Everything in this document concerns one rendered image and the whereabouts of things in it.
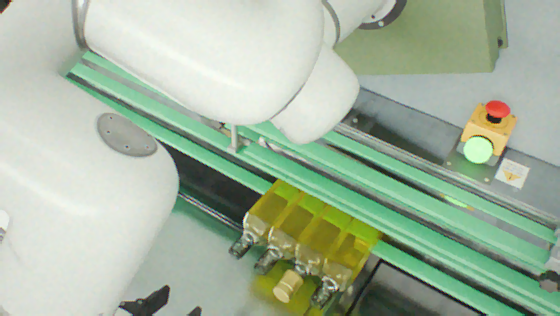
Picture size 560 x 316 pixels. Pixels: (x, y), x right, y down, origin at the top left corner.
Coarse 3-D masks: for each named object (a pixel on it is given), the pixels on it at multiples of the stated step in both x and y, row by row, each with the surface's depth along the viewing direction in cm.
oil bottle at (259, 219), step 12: (276, 192) 99; (288, 192) 99; (300, 192) 100; (264, 204) 96; (276, 204) 96; (288, 204) 97; (252, 216) 94; (264, 216) 94; (276, 216) 95; (252, 228) 93; (264, 228) 93; (264, 240) 94
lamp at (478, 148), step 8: (472, 136) 86; (480, 136) 85; (472, 144) 84; (480, 144) 84; (488, 144) 84; (464, 152) 86; (472, 152) 85; (480, 152) 84; (488, 152) 84; (472, 160) 86; (480, 160) 85
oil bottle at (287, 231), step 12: (300, 204) 97; (312, 204) 97; (324, 204) 97; (288, 216) 95; (300, 216) 95; (312, 216) 95; (276, 228) 92; (288, 228) 93; (300, 228) 93; (276, 240) 91; (288, 240) 91; (288, 252) 91
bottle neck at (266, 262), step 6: (270, 246) 92; (270, 252) 90; (276, 252) 91; (264, 258) 89; (270, 258) 90; (276, 258) 90; (258, 264) 89; (264, 264) 89; (270, 264) 89; (258, 270) 90; (264, 270) 88; (270, 270) 90
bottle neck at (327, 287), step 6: (324, 282) 87; (330, 282) 87; (318, 288) 86; (324, 288) 86; (330, 288) 86; (336, 288) 87; (312, 294) 85; (318, 294) 85; (324, 294) 85; (330, 294) 86; (312, 300) 86; (318, 300) 84; (324, 300) 84; (312, 306) 86; (318, 306) 86; (324, 306) 84
